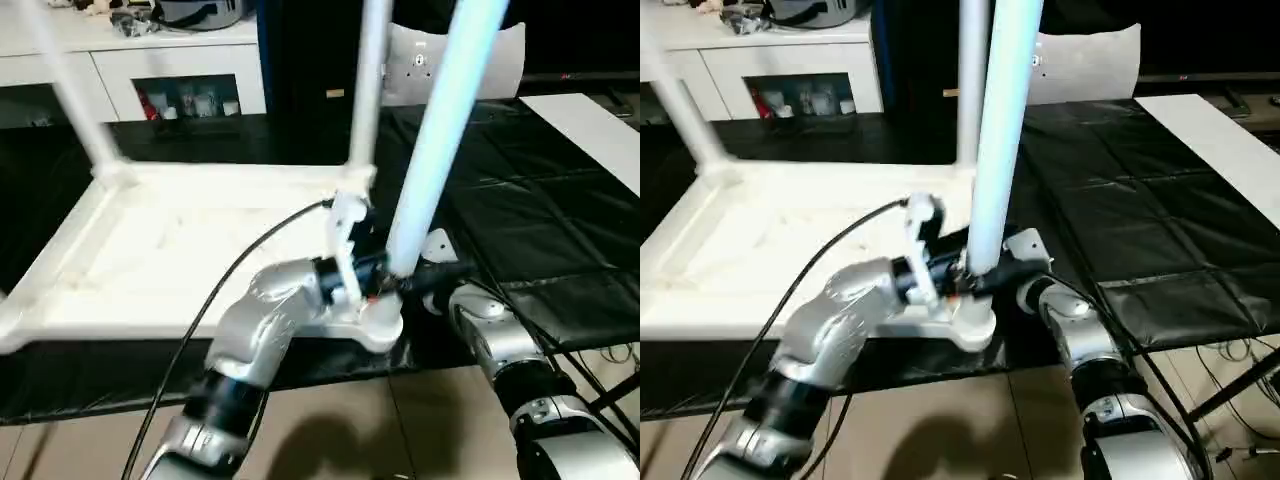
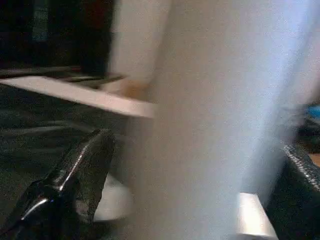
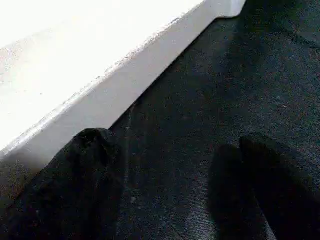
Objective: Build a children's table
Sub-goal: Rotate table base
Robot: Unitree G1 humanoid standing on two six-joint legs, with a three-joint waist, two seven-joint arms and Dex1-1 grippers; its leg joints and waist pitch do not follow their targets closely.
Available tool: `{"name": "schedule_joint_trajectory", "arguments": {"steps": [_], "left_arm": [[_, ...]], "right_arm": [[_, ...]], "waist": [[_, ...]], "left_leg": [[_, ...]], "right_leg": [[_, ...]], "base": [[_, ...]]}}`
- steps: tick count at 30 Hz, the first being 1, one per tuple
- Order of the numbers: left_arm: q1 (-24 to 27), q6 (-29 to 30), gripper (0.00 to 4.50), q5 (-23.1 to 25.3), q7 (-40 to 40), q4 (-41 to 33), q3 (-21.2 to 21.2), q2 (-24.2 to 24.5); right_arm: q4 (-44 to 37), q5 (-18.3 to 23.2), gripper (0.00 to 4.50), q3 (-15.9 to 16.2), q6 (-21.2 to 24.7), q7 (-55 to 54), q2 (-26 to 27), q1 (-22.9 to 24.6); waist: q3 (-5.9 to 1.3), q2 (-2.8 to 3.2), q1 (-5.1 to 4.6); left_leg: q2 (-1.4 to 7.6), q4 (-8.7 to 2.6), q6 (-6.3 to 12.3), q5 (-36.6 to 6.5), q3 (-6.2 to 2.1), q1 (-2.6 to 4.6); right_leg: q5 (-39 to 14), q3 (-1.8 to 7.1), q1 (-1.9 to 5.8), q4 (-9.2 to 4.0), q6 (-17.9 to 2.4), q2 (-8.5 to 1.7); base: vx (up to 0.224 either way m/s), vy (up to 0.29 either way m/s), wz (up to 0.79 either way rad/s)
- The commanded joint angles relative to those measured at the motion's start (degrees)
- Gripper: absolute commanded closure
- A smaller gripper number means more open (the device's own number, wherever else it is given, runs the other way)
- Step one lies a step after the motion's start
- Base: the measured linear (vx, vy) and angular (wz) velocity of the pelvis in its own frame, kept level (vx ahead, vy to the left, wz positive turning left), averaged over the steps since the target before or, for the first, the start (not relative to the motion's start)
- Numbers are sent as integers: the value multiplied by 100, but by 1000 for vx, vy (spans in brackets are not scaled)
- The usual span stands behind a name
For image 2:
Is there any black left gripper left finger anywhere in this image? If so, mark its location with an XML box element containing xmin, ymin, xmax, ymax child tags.
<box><xmin>0</xmin><ymin>129</ymin><xmax>117</xmax><ymax>240</ymax></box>

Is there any white flat board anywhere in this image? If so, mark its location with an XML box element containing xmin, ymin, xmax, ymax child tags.
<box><xmin>0</xmin><ymin>75</ymin><xmax>157</xmax><ymax>120</ymax></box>

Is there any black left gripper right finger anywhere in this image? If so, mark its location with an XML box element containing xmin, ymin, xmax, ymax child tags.
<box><xmin>265</xmin><ymin>144</ymin><xmax>320</xmax><ymax>240</ymax></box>

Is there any white plastic table leg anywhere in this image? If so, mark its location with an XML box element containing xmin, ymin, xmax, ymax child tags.
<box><xmin>107</xmin><ymin>0</ymin><xmax>173</xmax><ymax>86</ymax></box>
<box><xmin>120</xmin><ymin>0</ymin><xmax>320</xmax><ymax>240</ymax></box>

